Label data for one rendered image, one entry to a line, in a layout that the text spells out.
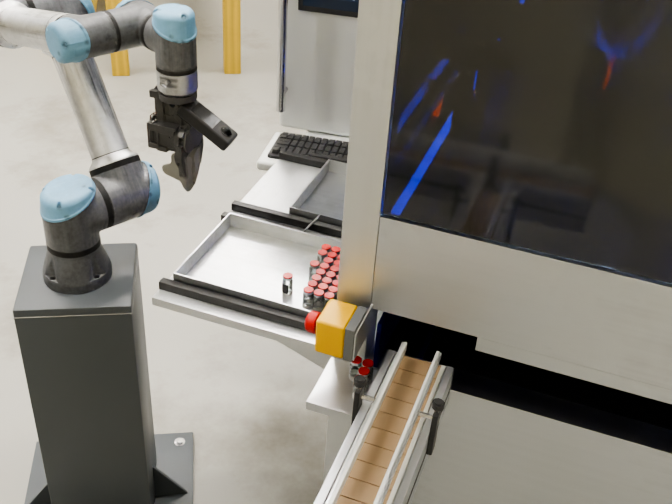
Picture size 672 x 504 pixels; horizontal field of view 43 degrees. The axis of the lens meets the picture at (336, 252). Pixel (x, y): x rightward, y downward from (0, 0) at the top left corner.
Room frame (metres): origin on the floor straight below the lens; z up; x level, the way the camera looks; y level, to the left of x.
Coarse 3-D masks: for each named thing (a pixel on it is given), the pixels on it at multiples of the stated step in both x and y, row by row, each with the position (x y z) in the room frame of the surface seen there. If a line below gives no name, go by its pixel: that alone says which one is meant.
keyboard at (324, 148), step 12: (276, 144) 2.16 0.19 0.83; (288, 144) 2.17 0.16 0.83; (300, 144) 2.17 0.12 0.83; (312, 144) 2.18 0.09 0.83; (324, 144) 2.19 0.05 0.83; (336, 144) 2.19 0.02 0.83; (276, 156) 2.12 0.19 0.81; (312, 156) 2.11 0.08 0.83; (324, 156) 2.11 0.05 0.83; (336, 156) 2.12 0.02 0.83
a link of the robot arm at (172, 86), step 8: (160, 80) 1.44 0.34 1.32; (168, 80) 1.43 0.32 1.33; (176, 80) 1.43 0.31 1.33; (184, 80) 1.43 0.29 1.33; (192, 80) 1.44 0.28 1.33; (160, 88) 1.44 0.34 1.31; (168, 88) 1.43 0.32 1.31; (176, 88) 1.43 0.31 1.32; (184, 88) 1.43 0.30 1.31; (192, 88) 1.44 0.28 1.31; (168, 96) 1.43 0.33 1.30; (176, 96) 1.43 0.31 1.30; (184, 96) 1.44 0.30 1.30
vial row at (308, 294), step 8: (336, 248) 1.52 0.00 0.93; (328, 256) 1.49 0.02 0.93; (336, 256) 1.49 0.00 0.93; (320, 264) 1.45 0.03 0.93; (328, 264) 1.46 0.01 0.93; (320, 272) 1.43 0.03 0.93; (312, 280) 1.40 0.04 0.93; (320, 280) 1.40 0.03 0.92; (304, 288) 1.37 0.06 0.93; (312, 288) 1.37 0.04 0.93; (304, 296) 1.36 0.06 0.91; (312, 296) 1.36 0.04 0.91; (304, 304) 1.36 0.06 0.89; (312, 304) 1.36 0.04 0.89
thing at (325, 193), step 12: (324, 168) 1.90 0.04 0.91; (336, 168) 1.93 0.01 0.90; (312, 180) 1.82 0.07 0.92; (324, 180) 1.89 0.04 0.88; (336, 180) 1.89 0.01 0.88; (312, 192) 1.82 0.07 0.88; (324, 192) 1.83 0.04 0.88; (336, 192) 1.83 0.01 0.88; (300, 204) 1.75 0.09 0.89; (312, 204) 1.77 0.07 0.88; (324, 204) 1.77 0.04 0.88; (336, 204) 1.77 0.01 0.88; (300, 216) 1.68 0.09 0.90; (312, 216) 1.67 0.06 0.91; (324, 216) 1.67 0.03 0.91; (336, 216) 1.72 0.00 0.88
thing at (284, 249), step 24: (240, 216) 1.64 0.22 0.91; (216, 240) 1.58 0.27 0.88; (240, 240) 1.59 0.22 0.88; (264, 240) 1.60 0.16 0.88; (288, 240) 1.60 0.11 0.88; (312, 240) 1.58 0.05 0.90; (336, 240) 1.57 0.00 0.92; (192, 264) 1.47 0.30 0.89; (216, 264) 1.49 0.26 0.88; (240, 264) 1.50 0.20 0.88; (264, 264) 1.50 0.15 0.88; (288, 264) 1.51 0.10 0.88; (216, 288) 1.37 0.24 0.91; (240, 288) 1.41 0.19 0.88; (264, 288) 1.42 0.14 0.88; (288, 312) 1.32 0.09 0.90
